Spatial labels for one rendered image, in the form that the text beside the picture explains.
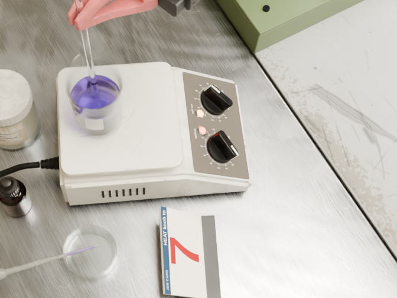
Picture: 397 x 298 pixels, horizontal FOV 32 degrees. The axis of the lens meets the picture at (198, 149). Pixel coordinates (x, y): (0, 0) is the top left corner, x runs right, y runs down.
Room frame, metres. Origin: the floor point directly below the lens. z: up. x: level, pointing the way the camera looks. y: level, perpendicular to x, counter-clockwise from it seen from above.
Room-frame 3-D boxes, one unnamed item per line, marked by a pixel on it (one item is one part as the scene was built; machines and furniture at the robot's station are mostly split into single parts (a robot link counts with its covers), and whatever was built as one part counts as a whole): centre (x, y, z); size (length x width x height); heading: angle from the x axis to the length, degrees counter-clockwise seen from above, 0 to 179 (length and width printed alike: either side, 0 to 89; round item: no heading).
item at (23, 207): (0.21, 0.18, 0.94); 0.03 x 0.03 x 0.07
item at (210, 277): (0.19, -0.01, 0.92); 0.09 x 0.06 x 0.04; 14
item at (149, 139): (0.30, 0.08, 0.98); 0.12 x 0.12 x 0.01; 16
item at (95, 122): (0.29, 0.11, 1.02); 0.06 x 0.05 x 0.08; 37
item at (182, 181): (0.30, 0.06, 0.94); 0.22 x 0.13 x 0.08; 106
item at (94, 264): (0.17, 0.09, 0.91); 0.06 x 0.06 x 0.02
